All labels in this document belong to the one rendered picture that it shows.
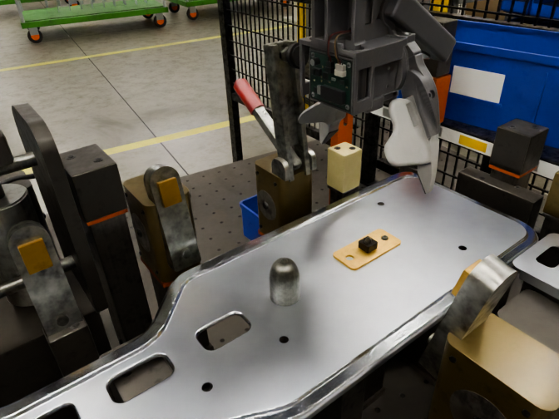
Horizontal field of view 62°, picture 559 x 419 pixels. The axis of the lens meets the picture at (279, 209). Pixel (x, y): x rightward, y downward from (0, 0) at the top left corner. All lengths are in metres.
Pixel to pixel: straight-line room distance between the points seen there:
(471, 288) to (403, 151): 0.13
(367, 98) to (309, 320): 0.22
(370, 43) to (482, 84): 0.44
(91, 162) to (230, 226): 0.64
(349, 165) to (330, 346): 0.28
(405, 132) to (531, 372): 0.22
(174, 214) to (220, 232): 0.58
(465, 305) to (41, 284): 0.39
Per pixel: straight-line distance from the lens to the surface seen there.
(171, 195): 0.54
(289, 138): 0.59
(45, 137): 0.48
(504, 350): 0.43
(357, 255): 0.55
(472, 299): 0.39
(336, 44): 0.39
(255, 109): 0.65
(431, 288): 0.53
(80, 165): 0.55
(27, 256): 0.50
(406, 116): 0.44
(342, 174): 0.65
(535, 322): 0.56
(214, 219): 1.18
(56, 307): 0.53
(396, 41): 0.42
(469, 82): 0.84
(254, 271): 0.53
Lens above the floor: 1.35
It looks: 33 degrees down
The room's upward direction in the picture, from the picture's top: 2 degrees counter-clockwise
